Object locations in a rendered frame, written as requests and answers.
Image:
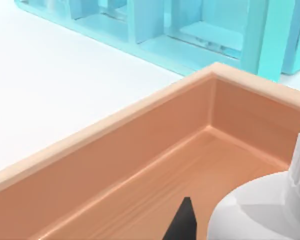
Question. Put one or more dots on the shallow salmon-coloured box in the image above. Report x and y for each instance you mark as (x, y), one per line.
(140, 160)

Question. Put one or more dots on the light blue rack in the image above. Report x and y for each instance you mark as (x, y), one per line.
(195, 27)

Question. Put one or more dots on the white bottle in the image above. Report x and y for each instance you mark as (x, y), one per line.
(260, 207)

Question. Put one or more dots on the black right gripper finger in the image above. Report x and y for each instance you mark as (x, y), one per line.
(185, 221)

